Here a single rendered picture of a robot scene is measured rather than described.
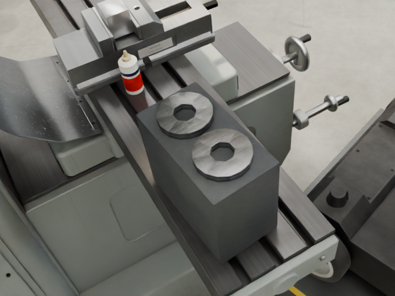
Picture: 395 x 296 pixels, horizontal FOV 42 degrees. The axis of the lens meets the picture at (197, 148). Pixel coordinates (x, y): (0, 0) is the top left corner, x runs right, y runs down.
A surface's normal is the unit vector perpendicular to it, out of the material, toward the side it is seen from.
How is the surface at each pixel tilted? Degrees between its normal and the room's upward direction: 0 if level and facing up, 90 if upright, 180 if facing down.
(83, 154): 90
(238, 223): 90
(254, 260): 0
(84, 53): 0
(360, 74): 0
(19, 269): 88
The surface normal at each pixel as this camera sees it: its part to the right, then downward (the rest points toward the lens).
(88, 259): 0.49, 0.65
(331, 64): -0.10, -0.62
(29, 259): 0.74, 0.46
